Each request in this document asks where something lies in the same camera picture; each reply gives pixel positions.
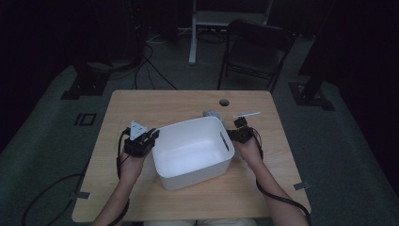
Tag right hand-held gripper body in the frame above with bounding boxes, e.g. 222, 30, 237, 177
231, 110, 262, 145

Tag black floor cables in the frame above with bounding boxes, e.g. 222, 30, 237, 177
133, 43, 179, 91

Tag white plastic bin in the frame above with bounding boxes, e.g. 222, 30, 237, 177
152, 116, 235, 191

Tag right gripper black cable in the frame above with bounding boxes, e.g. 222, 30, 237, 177
252, 127, 312, 226

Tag person's left hand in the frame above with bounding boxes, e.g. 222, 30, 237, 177
119, 151, 147, 181

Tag black folding chair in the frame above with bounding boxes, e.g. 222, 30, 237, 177
216, 19, 295, 94

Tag black stand with base plate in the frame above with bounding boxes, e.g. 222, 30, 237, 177
60, 59, 111, 101
288, 0, 336, 111

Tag white metal desk frame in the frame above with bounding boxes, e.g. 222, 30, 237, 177
188, 0, 275, 66

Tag black cable loop on floor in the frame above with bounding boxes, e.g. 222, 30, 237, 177
21, 173, 85, 226

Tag person's right hand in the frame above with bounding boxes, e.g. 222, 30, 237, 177
232, 137, 265, 171

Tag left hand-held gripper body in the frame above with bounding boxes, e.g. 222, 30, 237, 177
123, 120, 156, 158

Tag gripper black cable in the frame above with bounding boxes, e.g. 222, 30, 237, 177
252, 127, 312, 226
106, 126, 132, 226

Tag grey cloth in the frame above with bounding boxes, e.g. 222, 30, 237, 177
202, 108, 226, 126

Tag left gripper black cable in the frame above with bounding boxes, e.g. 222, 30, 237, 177
106, 126, 132, 226

